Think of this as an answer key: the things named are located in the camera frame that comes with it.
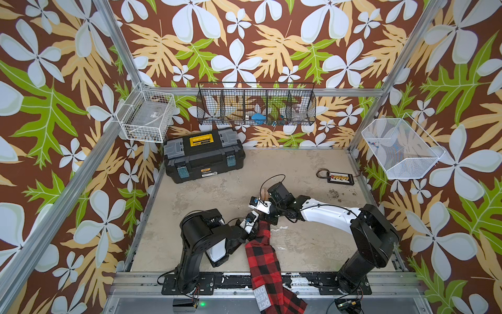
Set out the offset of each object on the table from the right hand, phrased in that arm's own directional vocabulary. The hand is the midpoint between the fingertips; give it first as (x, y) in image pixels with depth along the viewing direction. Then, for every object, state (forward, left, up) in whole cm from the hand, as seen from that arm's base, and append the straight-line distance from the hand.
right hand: (259, 211), depth 88 cm
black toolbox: (+24, +28, +12) cm, 39 cm away
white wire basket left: (+31, +50, +30) cm, 66 cm away
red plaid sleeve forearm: (-26, -2, -4) cm, 26 cm away
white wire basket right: (+20, -62, +21) cm, 68 cm away
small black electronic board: (+22, -45, -4) cm, 50 cm away
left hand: (-1, +1, -1) cm, 2 cm away
